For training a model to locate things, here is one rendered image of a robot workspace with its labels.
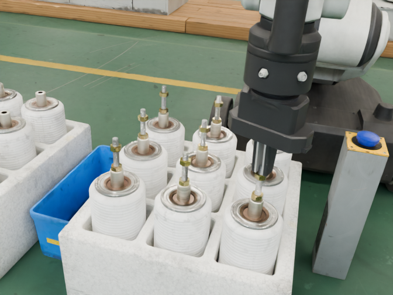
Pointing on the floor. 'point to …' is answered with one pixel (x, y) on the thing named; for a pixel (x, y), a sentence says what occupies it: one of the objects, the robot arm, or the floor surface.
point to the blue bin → (68, 199)
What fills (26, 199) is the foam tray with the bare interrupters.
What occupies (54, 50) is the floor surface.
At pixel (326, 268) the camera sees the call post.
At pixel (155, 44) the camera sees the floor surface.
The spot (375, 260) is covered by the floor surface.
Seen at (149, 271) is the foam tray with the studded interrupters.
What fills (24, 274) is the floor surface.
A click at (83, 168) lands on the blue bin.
